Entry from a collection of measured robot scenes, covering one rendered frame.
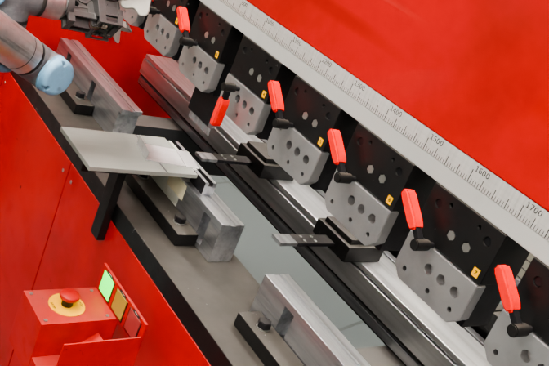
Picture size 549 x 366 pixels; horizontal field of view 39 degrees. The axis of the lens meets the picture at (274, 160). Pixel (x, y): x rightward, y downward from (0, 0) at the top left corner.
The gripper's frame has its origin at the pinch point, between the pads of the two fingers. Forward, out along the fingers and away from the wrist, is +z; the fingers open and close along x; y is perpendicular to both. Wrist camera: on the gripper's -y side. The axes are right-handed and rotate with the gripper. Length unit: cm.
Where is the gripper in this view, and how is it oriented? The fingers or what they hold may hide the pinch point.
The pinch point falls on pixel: (148, 11)
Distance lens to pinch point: 175.5
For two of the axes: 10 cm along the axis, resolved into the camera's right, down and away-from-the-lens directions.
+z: 7.8, 0.7, 6.3
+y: 1.7, 9.3, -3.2
